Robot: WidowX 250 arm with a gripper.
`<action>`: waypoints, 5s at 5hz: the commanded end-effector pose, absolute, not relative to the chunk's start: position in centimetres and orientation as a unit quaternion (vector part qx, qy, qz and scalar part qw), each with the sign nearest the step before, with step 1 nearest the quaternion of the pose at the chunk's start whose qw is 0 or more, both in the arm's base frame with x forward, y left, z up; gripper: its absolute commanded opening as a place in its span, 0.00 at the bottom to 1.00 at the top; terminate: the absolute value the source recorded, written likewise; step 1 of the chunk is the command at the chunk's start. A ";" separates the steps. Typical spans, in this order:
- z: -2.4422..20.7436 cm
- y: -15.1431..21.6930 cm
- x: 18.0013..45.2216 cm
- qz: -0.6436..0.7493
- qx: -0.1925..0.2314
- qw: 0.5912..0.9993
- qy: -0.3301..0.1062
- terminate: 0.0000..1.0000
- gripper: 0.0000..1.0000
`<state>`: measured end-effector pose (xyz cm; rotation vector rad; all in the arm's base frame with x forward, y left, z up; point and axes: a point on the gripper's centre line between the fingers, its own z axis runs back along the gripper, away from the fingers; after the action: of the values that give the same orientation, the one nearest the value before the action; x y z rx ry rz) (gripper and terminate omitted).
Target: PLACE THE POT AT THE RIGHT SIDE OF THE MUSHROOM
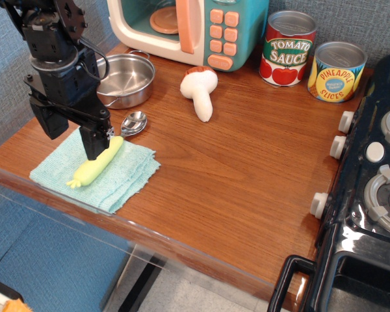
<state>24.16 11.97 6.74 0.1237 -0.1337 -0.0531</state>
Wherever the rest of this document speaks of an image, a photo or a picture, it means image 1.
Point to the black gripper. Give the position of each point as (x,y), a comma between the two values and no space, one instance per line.
(65,91)

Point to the small stainless steel pot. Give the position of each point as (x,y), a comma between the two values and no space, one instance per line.
(129,82)

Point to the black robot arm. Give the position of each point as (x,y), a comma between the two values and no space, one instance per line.
(51,29)

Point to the plush white brown mushroom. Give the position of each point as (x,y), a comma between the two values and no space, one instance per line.
(197,84)

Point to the light teal folded cloth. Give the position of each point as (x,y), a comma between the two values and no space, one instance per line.
(106,183)

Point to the clear acrylic table guard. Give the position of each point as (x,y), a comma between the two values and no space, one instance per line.
(213,235)

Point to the orange microwave turntable plate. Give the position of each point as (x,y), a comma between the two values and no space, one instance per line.
(164,20)

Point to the teal toy microwave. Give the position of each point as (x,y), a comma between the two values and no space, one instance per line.
(219,34)

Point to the orange fuzzy object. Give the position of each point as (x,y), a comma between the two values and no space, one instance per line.
(16,306)

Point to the tomato sauce can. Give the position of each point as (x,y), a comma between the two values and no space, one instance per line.
(289,37)

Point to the white stove knob lower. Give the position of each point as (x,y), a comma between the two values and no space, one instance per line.
(318,204)

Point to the white stove knob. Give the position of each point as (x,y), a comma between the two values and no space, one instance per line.
(337,147)
(346,121)
(318,204)

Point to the white stove knob middle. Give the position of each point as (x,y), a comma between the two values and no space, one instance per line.
(337,147)

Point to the pineapple slices can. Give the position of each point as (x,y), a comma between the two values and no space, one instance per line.
(336,71)

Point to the white stove knob upper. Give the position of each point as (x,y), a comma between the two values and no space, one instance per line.
(346,121)

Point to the black toy stove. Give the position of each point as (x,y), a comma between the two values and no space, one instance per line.
(351,270)

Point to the spoon with yellow-green handle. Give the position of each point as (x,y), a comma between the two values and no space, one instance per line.
(90,170)

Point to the black table leg frame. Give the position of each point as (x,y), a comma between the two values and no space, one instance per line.
(142,285)

